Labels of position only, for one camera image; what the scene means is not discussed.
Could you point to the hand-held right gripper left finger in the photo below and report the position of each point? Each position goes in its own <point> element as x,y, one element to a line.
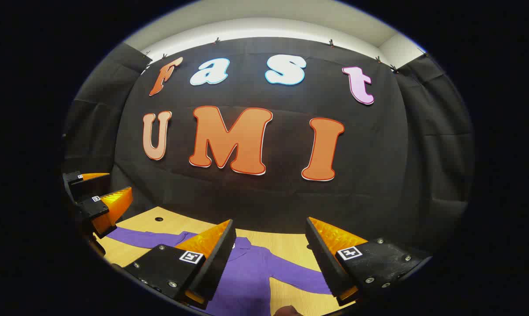
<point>216,263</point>

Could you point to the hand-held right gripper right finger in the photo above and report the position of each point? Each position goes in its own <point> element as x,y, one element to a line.
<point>323,259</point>

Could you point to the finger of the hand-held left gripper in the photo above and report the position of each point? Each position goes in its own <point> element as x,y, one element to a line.
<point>115,206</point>
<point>93,176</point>

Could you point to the purple shirt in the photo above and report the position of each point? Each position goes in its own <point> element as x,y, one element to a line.
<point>247,272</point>

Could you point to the black backdrop cloth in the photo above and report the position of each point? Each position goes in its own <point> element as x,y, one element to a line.
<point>378,153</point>

